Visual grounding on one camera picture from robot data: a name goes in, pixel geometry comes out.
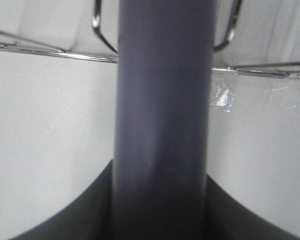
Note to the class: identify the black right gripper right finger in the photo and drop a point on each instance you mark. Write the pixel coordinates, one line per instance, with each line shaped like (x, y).
(227, 219)

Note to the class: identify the clear adhesive tape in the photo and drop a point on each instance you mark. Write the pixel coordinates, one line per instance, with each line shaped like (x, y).
(247, 95)

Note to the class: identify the chrome wire dish rack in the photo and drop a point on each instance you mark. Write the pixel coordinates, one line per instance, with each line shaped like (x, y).
(268, 70)

